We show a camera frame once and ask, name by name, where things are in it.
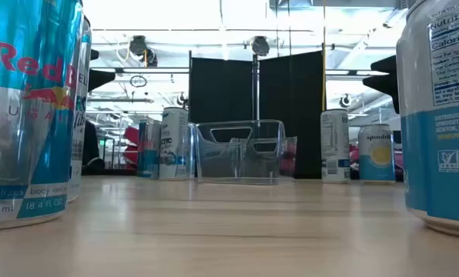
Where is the white blue Spindrift lemon can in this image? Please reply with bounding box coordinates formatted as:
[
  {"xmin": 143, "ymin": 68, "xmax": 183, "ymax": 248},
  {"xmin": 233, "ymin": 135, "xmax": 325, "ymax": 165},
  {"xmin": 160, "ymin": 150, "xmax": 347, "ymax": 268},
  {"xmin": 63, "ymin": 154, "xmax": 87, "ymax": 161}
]
[
  {"xmin": 357, "ymin": 122, "xmax": 397, "ymax": 185},
  {"xmin": 395, "ymin": 0, "xmax": 459, "ymax": 242}
]

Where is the blue silver Red Bull can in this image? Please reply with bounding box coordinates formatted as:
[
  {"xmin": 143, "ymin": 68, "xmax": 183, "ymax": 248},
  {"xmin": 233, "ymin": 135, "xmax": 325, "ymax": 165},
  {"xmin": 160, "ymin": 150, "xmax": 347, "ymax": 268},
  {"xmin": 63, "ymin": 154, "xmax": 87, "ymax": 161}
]
[
  {"xmin": 0, "ymin": 0, "xmax": 85, "ymax": 232},
  {"xmin": 136, "ymin": 118, "xmax": 163, "ymax": 180}
]

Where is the rack with red bins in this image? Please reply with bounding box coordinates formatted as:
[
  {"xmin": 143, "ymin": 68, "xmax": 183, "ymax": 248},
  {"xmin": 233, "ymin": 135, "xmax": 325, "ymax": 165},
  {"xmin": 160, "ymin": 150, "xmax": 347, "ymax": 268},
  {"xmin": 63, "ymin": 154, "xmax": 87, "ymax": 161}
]
[
  {"xmin": 122, "ymin": 125, "xmax": 140, "ymax": 166},
  {"xmin": 349, "ymin": 144, "xmax": 360, "ymax": 172}
]

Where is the black folding screen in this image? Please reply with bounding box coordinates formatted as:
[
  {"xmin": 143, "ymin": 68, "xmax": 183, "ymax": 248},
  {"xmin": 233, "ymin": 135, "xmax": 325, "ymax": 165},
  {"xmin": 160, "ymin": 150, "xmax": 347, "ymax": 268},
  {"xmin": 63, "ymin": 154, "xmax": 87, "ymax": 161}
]
[{"xmin": 188, "ymin": 49, "xmax": 326, "ymax": 180}]

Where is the hanging black cable ring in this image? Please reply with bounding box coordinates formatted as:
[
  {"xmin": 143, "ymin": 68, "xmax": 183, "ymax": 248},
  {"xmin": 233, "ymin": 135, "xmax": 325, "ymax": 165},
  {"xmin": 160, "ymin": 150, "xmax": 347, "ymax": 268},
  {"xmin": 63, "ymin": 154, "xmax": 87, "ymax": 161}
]
[{"xmin": 129, "ymin": 74, "xmax": 149, "ymax": 88}]

